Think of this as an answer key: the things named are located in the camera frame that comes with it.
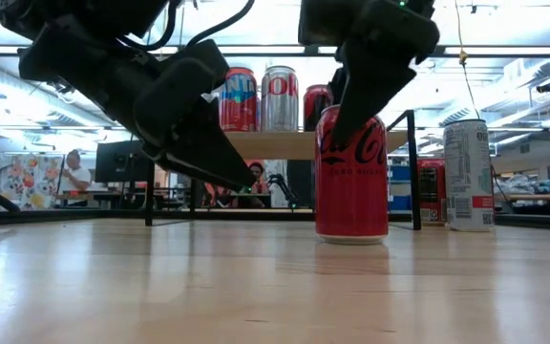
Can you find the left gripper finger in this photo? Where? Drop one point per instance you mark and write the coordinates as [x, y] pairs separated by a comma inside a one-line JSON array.
[[184, 134], [217, 62]]

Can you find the silver Diet Coke can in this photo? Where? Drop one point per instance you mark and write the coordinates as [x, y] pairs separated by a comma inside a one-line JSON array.
[[280, 105]]

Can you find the black background robot arm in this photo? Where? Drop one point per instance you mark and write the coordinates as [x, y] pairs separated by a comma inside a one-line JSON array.
[[280, 184]]

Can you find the tall slim white can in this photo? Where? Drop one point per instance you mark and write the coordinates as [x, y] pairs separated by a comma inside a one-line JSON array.
[[468, 177]]

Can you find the wooden shelf with black legs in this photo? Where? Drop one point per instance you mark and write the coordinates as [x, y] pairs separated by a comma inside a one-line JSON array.
[[275, 145]]

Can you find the red Coke Zero can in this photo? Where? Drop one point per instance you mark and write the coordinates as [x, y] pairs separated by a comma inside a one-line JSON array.
[[351, 191], [430, 191]]

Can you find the clear plastic bags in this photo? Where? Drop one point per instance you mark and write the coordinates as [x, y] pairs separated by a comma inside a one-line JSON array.
[[528, 184]]

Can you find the blue storage bins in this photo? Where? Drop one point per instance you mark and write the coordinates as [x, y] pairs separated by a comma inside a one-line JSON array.
[[399, 174]]

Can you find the black metal table frame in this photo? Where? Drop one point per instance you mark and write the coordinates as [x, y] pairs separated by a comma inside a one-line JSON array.
[[89, 215]]

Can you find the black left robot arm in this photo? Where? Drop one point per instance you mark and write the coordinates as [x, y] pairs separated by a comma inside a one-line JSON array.
[[41, 12]]

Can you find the red Coca-Cola can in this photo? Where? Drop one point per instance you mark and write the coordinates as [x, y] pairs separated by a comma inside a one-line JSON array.
[[315, 95]]

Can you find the orange Fanta can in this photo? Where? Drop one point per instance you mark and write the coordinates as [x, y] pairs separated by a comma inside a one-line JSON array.
[[239, 105]]

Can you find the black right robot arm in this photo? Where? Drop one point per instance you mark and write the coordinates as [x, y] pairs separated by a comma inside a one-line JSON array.
[[418, 3]]

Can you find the floral patterned cloth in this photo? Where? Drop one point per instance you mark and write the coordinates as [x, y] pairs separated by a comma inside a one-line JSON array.
[[27, 181]]

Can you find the wooden background table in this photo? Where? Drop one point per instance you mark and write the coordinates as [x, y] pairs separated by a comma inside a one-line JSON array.
[[542, 197]]

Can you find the small black ceiling fixture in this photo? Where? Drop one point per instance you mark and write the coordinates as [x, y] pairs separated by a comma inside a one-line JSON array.
[[547, 87]]

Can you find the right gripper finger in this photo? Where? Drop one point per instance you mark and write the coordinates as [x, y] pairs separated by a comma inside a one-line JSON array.
[[375, 71], [337, 86]]

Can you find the seated person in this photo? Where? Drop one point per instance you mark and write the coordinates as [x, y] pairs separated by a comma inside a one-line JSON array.
[[257, 169]]

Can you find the black background monitor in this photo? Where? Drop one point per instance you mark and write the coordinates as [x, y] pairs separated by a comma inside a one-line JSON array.
[[117, 162]]

